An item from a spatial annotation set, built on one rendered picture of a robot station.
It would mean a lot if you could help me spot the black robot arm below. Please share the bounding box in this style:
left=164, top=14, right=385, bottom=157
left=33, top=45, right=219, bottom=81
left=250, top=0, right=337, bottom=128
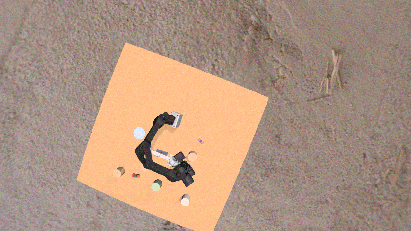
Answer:
left=135, top=111, right=194, bottom=187

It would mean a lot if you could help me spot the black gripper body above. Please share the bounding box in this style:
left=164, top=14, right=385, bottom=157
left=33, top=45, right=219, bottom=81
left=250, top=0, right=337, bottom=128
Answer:
left=174, top=152, right=195, bottom=176

